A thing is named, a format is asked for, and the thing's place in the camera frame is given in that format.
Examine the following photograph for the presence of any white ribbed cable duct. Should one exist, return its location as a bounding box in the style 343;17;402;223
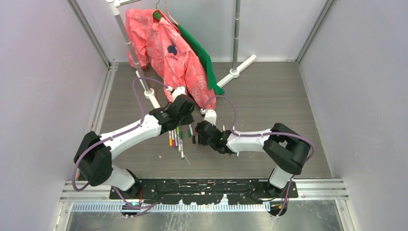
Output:
71;202;270;212

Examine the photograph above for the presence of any green capped marker left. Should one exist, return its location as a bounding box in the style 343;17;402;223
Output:
178;131;185;160

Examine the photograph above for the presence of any white clothes rack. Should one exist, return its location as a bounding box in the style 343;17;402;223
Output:
105;0;257;109

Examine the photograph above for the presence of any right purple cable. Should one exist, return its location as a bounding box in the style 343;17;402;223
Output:
203;95;316;218

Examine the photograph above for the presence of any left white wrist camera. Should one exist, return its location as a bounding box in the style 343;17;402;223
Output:
166;86;187;103

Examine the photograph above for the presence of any pink patterned jacket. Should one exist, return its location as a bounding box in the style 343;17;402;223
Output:
126;9;216;109

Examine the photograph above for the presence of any green garment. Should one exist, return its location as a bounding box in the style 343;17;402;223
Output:
151;11;224;103

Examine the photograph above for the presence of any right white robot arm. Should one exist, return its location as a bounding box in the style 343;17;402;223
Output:
195;121;315;198

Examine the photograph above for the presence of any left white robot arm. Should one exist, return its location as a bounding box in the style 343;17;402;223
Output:
74;94;194;199

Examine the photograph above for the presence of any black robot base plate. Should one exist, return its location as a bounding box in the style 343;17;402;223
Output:
123;178;298;205

